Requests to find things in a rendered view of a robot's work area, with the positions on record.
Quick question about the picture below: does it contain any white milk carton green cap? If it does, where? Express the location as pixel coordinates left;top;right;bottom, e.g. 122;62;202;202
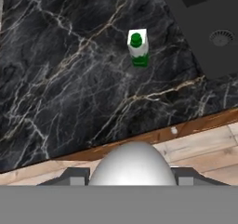
126;28;150;69

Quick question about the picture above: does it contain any white egg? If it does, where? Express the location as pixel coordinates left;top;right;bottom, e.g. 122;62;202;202
88;140;179;187

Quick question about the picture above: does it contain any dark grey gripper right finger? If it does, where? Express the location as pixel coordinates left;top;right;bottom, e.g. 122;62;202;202
170;166;231;187

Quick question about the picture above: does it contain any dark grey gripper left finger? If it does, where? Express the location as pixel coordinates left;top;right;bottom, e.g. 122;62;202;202
36;166;91;187

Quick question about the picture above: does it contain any dark grey sink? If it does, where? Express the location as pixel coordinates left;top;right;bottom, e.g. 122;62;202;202
155;0;238;80

